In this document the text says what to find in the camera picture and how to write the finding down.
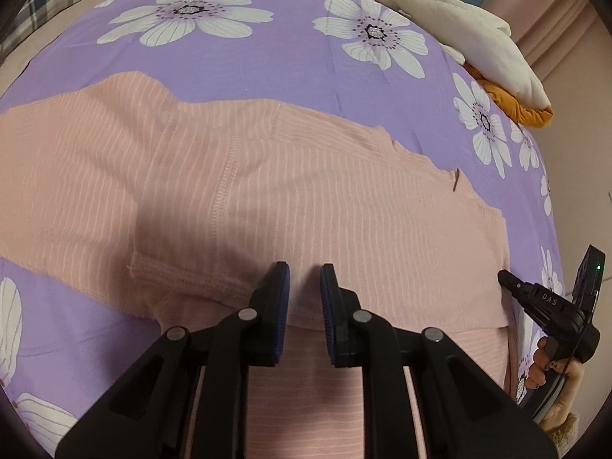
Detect person's right hand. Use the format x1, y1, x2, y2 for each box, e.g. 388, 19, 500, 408
526, 337, 585, 424

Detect pink striped garment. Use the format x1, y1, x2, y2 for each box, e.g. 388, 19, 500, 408
0, 71, 519, 459

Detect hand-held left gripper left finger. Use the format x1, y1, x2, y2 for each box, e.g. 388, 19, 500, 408
55, 261, 291, 459

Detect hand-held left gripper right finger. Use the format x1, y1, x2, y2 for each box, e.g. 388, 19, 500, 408
320, 263, 558, 459

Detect person's right forearm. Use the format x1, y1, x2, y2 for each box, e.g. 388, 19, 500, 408
542, 394, 583, 448

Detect white and orange plush toy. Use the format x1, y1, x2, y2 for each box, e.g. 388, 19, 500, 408
319, 0, 554, 129

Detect purple floral bed sheet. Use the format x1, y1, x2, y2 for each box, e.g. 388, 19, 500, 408
0, 0, 575, 459

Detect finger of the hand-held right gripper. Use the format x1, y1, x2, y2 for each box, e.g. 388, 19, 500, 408
498, 270, 586, 340

